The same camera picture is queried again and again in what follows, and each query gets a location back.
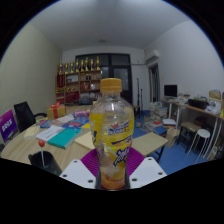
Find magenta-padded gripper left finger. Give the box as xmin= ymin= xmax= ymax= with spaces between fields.
xmin=58 ymin=148 xmax=100 ymax=190

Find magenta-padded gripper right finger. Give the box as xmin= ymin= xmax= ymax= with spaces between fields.
xmin=125 ymin=146 xmax=168 ymax=190

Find yellow-labelled clear drink bottle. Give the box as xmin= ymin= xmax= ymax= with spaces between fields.
xmin=89 ymin=77 xmax=136 ymax=191

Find pale yellow envelope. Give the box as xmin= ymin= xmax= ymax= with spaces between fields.
xmin=73 ymin=131 xmax=98 ymax=151

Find teal book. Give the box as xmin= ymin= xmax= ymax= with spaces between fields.
xmin=46 ymin=127 xmax=82 ymax=150

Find pink patterned package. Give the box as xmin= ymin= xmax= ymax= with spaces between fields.
xmin=72 ymin=109 xmax=91 ymax=119

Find red ball stirrer stick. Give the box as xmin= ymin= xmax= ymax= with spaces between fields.
xmin=37 ymin=139 xmax=47 ymax=169

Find stacks of books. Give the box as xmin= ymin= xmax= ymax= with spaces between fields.
xmin=143 ymin=101 xmax=178 ymax=133

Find red and blue book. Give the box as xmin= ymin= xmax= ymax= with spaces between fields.
xmin=36 ymin=119 xmax=55 ymax=129

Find yellow gift box red ribbon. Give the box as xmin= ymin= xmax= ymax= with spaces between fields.
xmin=46 ymin=102 xmax=67 ymax=121

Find cream book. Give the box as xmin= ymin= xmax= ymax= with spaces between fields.
xmin=23 ymin=124 xmax=42 ymax=140

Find wooden square stool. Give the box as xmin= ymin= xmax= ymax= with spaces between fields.
xmin=176 ymin=121 xmax=202 ymax=148

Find black tripod stand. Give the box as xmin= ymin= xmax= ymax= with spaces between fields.
xmin=134 ymin=77 xmax=145 ymax=116

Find white round stool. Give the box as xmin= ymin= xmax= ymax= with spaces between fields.
xmin=186 ymin=128 xmax=212 ymax=157

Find black office chair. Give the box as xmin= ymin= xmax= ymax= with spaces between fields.
xmin=13 ymin=101 xmax=48 ymax=133

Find black computer monitor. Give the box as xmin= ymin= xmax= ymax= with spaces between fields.
xmin=163 ymin=84 xmax=179 ymax=98

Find wooden shelf unit with trophies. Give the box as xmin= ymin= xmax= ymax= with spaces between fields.
xmin=54 ymin=56 xmax=103 ymax=104

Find cluttered wooden side desk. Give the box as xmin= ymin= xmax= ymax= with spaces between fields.
xmin=161 ymin=94 xmax=224 ymax=161

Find black box on desk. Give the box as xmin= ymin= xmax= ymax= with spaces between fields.
xmin=187 ymin=98 xmax=209 ymax=110

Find purple sign board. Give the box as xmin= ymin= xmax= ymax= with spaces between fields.
xmin=0 ymin=109 xmax=18 ymax=144

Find dark glass door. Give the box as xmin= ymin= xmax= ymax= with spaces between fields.
xmin=75 ymin=53 xmax=133 ymax=104

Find white wall air conditioner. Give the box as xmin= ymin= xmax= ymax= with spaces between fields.
xmin=144 ymin=49 xmax=161 ymax=63

